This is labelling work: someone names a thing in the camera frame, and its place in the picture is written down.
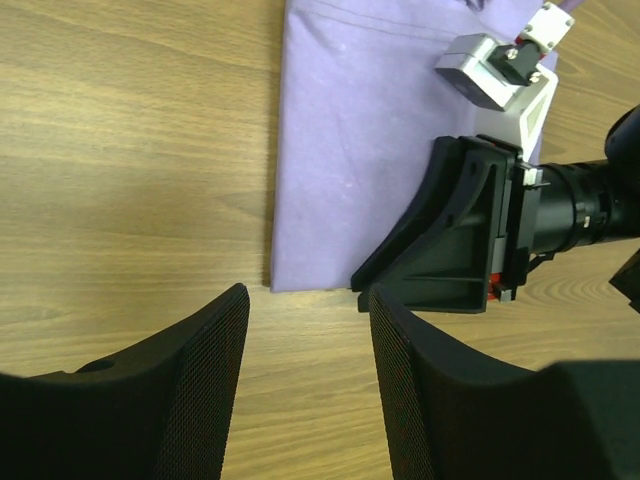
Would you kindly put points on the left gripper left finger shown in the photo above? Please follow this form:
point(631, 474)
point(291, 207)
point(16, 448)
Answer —
point(159, 409)

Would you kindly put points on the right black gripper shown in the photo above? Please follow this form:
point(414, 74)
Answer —
point(438, 257)

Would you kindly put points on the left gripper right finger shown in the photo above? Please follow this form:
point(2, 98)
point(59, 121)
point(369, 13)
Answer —
point(453, 412)

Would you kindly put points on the purple t shirt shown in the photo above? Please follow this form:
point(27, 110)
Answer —
point(360, 105)

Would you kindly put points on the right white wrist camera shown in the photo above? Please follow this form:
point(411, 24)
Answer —
point(507, 82)

